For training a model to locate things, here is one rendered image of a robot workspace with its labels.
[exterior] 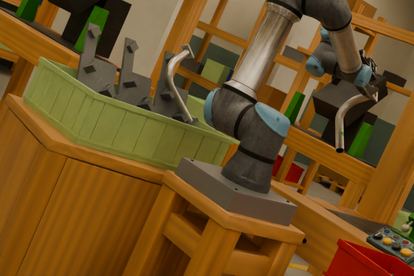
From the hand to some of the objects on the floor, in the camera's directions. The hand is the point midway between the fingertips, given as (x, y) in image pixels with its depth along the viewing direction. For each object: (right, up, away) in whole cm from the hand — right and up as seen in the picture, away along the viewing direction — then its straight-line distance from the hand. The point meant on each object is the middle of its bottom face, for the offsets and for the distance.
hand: (369, 94), depth 286 cm
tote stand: (-124, -89, -9) cm, 153 cm away
